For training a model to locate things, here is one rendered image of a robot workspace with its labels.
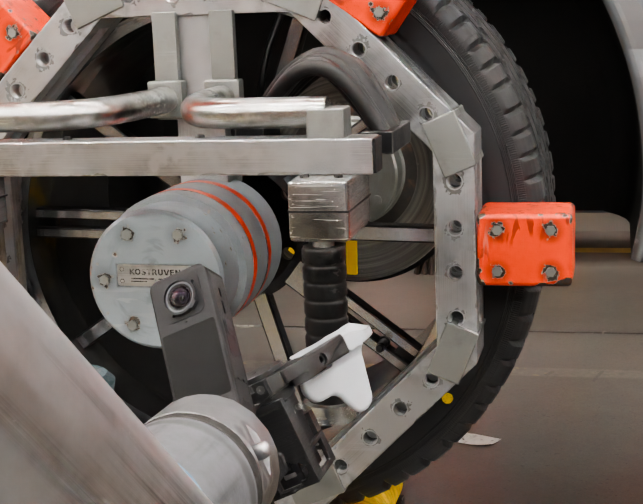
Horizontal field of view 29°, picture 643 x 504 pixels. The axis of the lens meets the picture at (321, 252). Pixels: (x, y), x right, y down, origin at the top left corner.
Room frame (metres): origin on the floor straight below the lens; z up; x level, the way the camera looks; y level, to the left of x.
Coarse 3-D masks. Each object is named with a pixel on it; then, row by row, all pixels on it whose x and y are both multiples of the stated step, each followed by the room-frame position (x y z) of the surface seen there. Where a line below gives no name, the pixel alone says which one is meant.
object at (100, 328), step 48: (144, 48) 1.48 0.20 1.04; (288, 48) 1.32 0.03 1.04; (96, 96) 1.47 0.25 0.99; (48, 192) 1.42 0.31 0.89; (96, 192) 1.56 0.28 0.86; (48, 240) 1.42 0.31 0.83; (96, 240) 1.54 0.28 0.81; (288, 240) 1.36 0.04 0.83; (384, 240) 1.30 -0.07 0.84; (432, 240) 1.29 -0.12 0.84; (48, 288) 1.39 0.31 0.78; (96, 336) 1.38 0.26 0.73; (432, 336) 1.27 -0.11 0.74; (144, 384) 1.41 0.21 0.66; (384, 384) 1.34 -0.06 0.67; (336, 432) 1.29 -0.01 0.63
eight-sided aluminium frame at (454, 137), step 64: (64, 0) 1.26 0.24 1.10; (128, 0) 1.27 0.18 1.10; (192, 0) 1.23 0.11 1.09; (256, 0) 1.22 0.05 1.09; (320, 0) 1.20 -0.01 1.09; (64, 64) 1.27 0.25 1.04; (384, 64) 1.19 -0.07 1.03; (448, 128) 1.17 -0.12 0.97; (448, 192) 1.18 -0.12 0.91; (0, 256) 1.29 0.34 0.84; (448, 256) 1.18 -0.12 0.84; (448, 320) 1.18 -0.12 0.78; (448, 384) 1.18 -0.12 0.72; (384, 448) 1.19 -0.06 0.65
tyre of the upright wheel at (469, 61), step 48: (48, 0) 1.36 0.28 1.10; (432, 0) 1.27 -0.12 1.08; (432, 48) 1.26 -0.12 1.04; (480, 48) 1.26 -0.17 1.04; (480, 96) 1.25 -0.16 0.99; (528, 96) 1.38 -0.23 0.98; (528, 144) 1.25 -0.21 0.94; (528, 192) 1.24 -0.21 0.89; (528, 288) 1.25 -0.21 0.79; (480, 384) 1.25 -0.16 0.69; (432, 432) 1.27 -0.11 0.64; (384, 480) 1.28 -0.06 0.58
